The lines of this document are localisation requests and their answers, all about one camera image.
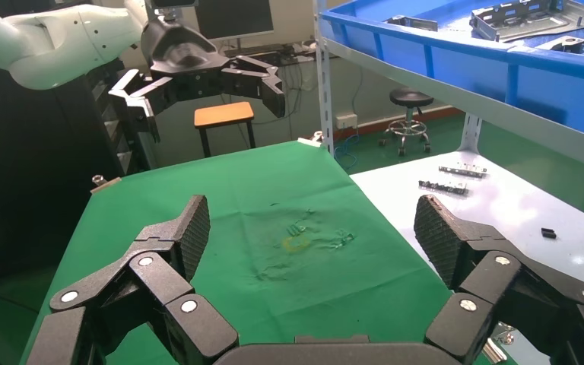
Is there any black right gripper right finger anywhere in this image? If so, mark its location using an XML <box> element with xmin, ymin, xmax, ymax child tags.
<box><xmin>412</xmin><ymin>195</ymin><xmax>584</xmax><ymax>365</ymax></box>

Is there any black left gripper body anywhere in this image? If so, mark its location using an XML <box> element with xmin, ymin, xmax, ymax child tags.
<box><xmin>139</xmin><ymin>19</ymin><xmax>233</xmax><ymax>102</ymax></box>

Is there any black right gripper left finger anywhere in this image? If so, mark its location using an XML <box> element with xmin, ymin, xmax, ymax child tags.
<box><xmin>24</xmin><ymin>195</ymin><xmax>240</xmax><ymax>365</ymax></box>

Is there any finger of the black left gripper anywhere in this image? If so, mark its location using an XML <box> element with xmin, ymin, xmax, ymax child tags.
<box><xmin>108</xmin><ymin>68</ymin><xmax>172</xmax><ymax>144</ymax></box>
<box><xmin>220</xmin><ymin>54</ymin><xmax>287</xmax><ymax>119</ymax></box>

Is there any stamped metal plate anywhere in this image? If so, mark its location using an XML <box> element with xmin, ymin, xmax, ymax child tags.
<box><xmin>536</xmin><ymin>36</ymin><xmax>584</xmax><ymax>59</ymax></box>
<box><xmin>469</xmin><ymin>0</ymin><xmax>584</xmax><ymax>43</ymax></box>
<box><xmin>385</xmin><ymin>14</ymin><xmax>439</xmax><ymax>32</ymax></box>

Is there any dark office desk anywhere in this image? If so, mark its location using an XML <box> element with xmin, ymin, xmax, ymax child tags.
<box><xmin>221</xmin><ymin>41</ymin><xmax>319</xmax><ymax>69</ymax></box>

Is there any wooden top stool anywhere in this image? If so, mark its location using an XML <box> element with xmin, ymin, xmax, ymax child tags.
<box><xmin>193</xmin><ymin>101</ymin><xmax>258</xmax><ymax>159</ymax></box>

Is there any silver binder clip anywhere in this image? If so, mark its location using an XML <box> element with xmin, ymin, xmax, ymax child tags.
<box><xmin>297</xmin><ymin>131</ymin><xmax>325</xmax><ymax>148</ymax></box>
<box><xmin>90</xmin><ymin>174</ymin><xmax>122</xmax><ymax>195</ymax></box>
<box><xmin>481</xmin><ymin>322</ymin><xmax>517</xmax><ymax>363</ymax></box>

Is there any black computer monitor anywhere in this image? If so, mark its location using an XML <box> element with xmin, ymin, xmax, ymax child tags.
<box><xmin>193</xmin><ymin>0</ymin><xmax>275</xmax><ymax>41</ymax></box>

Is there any notched metal strip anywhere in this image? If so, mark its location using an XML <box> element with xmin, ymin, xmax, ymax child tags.
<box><xmin>417</xmin><ymin>180</ymin><xmax>470</xmax><ymax>198</ymax></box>
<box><xmin>438</xmin><ymin>163</ymin><xmax>488</xmax><ymax>179</ymax></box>

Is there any green table cloth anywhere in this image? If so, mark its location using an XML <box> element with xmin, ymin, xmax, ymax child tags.
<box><xmin>20</xmin><ymin>140</ymin><xmax>517</xmax><ymax>365</ymax></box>

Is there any black robot torso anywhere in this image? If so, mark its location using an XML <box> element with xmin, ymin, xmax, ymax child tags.
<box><xmin>0</xmin><ymin>62</ymin><xmax>157</xmax><ymax>275</ymax></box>

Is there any black round swivel stool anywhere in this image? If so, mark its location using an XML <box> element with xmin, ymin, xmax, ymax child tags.
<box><xmin>378</xmin><ymin>87</ymin><xmax>435</xmax><ymax>157</ymax></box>

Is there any blue plastic bin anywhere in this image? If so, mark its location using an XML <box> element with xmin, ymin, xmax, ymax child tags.
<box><xmin>318</xmin><ymin>0</ymin><xmax>584</xmax><ymax>142</ymax></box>

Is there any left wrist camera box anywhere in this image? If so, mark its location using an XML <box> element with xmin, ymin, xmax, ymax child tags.
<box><xmin>148</xmin><ymin>0</ymin><xmax>200</xmax><ymax>21</ymax></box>

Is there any perforated white shelf post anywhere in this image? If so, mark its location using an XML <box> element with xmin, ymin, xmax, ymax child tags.
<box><xmin>313</xmin><ymin>0</ymin><xmax>336</xmax><ymax>157</ymax></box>
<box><xmin>458</xmin><ymin>113</ymin><xmax>484</xmax><ymax>154</ymax></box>

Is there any blue cable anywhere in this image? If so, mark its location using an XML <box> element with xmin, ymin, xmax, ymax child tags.
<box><xmin>335</xmin><ymin>133</ymin><xmax>361</xmax><ymax>170</ymax></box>

